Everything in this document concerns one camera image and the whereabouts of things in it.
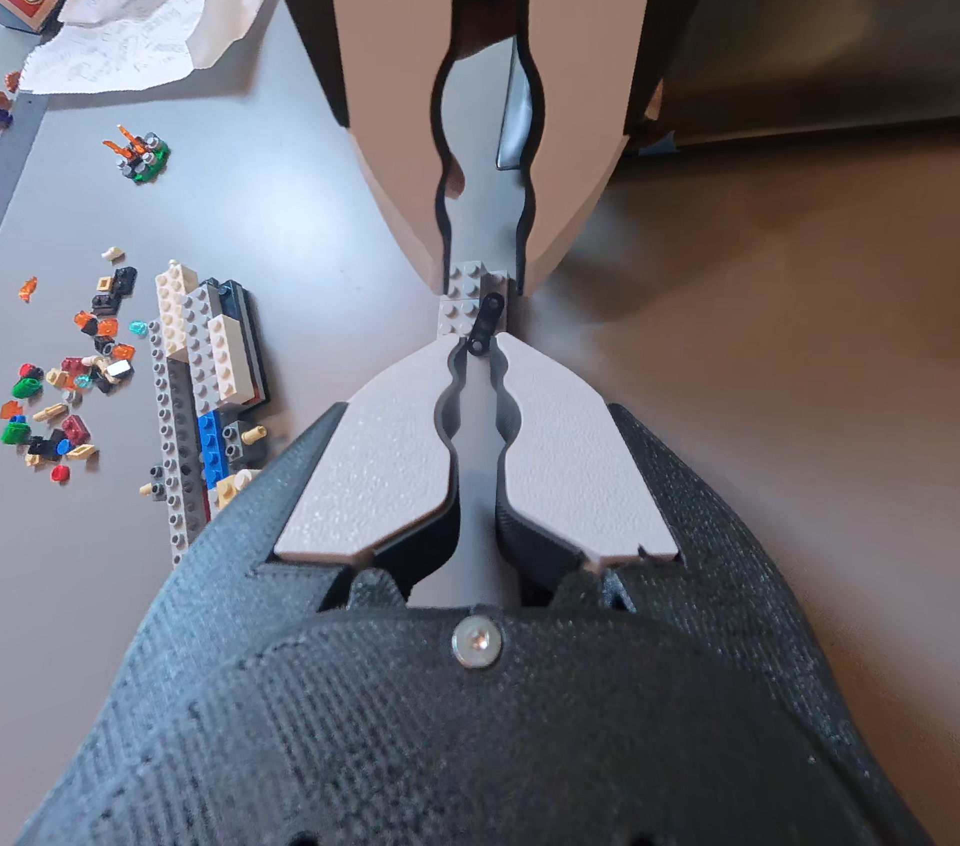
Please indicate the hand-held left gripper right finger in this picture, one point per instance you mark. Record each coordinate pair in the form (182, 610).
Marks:
(585, 478)

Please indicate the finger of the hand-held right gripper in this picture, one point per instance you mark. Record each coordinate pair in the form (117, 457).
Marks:
(592, 73)
(382, 73)

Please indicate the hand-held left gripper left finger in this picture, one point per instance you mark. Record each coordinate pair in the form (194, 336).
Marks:
(367, 478)

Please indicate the small black lego piece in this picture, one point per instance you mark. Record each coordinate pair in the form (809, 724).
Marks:
(484, 328)

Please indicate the grey lego model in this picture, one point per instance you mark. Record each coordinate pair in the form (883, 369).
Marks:
(202, 351)

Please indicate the lego campfire on green plate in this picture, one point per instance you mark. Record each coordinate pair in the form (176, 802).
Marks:
(142, 160)

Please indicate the black lego plate assembly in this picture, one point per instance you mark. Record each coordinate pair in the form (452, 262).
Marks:
(116, 291)

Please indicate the lego minifigure with guitar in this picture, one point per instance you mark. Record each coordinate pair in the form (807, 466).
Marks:
(6, 103)

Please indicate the pile of loose lego pieces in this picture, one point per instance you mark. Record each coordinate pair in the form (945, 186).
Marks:
(52, 411)

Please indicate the orange lego flame piece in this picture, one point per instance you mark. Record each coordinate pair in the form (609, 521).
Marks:
(28, 289)

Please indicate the small grey triangular scrap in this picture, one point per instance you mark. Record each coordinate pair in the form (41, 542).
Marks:
(664, 145)

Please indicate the dark rectangular pad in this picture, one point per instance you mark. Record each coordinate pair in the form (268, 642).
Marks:
(825, 36)

